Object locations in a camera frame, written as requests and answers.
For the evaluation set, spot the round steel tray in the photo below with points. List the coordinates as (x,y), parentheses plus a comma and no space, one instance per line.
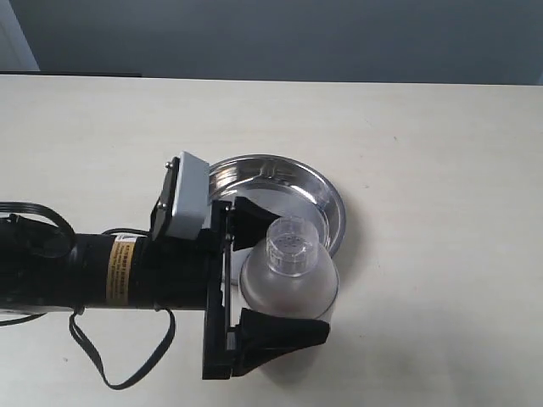
(285,187)

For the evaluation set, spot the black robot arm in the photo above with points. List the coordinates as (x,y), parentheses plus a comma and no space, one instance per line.
(47,267)

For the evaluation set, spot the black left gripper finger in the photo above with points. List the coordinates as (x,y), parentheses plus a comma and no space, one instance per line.
(250,223)

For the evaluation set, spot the clear plastic bottle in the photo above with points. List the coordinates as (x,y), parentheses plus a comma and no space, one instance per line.
(289,273)

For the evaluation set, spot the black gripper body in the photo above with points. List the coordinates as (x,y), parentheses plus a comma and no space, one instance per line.
(187,274)

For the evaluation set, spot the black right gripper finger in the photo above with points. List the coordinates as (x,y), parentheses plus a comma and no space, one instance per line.
(261,338)

